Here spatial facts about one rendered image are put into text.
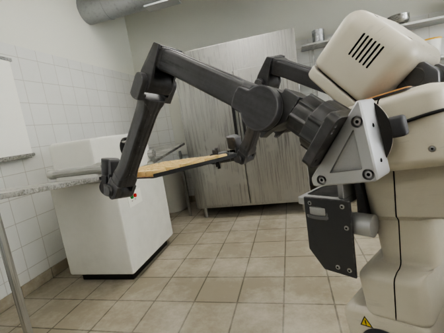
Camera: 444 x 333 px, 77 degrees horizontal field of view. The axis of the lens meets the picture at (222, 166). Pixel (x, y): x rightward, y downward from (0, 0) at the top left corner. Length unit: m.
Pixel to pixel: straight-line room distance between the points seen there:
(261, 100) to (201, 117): 2.88
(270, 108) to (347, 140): 0.13
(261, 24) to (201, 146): 1.93
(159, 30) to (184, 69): 4.03
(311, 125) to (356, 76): 0.16
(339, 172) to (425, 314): 0.33
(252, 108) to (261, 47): 2.85
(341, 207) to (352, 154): 0.18
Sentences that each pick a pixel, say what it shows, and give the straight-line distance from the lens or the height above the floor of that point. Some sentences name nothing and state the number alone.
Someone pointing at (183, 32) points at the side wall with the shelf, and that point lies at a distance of 4.54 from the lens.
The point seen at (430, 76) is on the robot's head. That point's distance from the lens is 0.59.
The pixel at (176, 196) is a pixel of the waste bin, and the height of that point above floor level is 0.23.
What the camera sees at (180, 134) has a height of 1.10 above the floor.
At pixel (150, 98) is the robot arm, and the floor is 1.25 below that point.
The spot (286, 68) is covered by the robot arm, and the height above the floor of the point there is 1.31.
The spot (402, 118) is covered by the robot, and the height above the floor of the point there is 1.13.
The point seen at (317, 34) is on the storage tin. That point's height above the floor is 2.09.
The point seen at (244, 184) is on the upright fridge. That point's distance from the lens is 3.32.
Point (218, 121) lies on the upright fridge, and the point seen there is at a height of 1.20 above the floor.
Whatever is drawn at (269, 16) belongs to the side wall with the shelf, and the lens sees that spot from 4.31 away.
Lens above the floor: 1.16
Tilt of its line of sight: 9 degrees down
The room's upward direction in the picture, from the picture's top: 8 degrees counter-clockwise
